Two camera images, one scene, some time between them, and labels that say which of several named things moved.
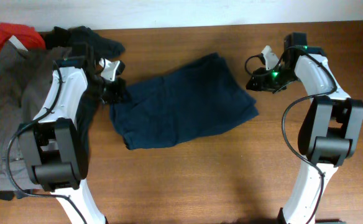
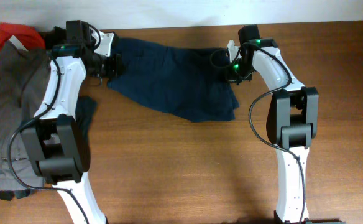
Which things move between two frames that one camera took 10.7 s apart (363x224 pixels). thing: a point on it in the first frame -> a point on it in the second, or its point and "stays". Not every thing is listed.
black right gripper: [261, 82] -> [230, 78]
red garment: [31, 39] stays
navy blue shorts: [202, 97] -> [192, 82]
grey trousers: [22, 86] stays
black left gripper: [120, 89] -> [116, 68]
